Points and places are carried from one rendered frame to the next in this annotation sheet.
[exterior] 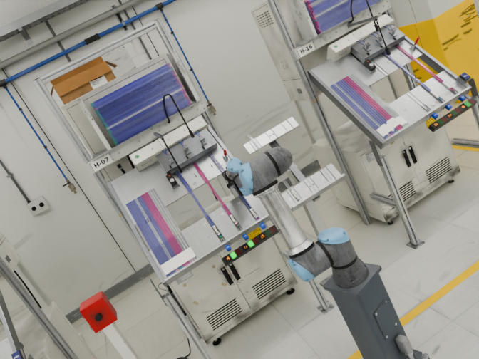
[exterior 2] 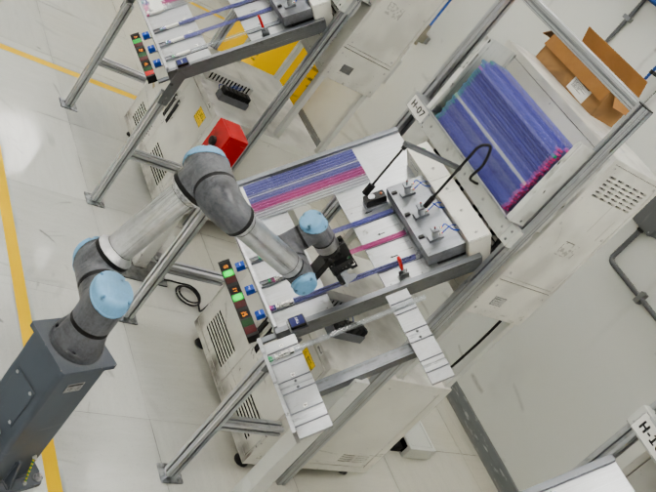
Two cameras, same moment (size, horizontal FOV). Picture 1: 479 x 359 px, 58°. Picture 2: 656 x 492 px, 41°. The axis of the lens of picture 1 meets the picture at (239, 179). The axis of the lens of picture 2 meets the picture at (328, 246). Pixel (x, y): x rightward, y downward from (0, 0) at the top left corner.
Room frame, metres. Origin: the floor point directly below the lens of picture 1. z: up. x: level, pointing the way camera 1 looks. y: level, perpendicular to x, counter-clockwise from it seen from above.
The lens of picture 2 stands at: (0.81, -1.98, 2.14)
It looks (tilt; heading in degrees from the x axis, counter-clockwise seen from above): 25 degrees down; 56
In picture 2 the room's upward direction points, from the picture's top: 40 degrees clockwise
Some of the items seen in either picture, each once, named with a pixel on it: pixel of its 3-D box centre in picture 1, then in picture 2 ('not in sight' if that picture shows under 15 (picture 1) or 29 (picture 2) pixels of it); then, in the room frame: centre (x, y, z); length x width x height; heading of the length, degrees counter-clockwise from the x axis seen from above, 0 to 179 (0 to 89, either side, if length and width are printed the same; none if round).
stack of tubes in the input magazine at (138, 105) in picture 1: (142, 103); (505, 136); (2.59, 0.30, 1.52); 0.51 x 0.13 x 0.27; 102
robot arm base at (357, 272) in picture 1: (346, 266); (84, 331); (1.56, -0.23, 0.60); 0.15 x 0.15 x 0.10
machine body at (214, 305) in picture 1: (222, 265); (313, 359); (2.69, 0.38, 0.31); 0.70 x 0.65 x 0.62; 102
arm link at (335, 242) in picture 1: (335, 245); (103, 301); (1.56, -0.22, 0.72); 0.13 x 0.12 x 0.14; 100
